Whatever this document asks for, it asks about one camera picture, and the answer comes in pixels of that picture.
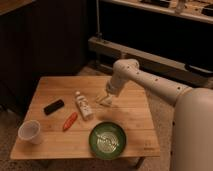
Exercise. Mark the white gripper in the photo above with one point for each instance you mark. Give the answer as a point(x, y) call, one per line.
point(113, 88)

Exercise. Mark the white paper cup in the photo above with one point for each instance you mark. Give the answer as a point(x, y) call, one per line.
point(30, 131)

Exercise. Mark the dark wooden cabinet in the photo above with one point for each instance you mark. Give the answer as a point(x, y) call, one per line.
point(44, 38)

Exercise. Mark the black rectangular block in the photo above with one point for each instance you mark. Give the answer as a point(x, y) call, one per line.
point(53, 107)

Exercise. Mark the orange toy carrot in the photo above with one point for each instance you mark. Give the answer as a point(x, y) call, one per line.
point(68, 123)

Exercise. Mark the grey metal shelf frame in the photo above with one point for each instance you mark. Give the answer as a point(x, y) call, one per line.
point(173, 38)

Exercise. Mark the wooden table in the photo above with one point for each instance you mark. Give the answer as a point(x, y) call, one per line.
point(130, 110)

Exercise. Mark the white squeeze bottle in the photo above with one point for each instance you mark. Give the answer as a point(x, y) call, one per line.
point(83, 105)

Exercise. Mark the green ceramic bowl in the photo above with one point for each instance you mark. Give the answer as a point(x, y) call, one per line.
point(107, 141)

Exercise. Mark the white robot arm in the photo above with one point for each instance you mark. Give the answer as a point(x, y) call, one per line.
point(192, 132)

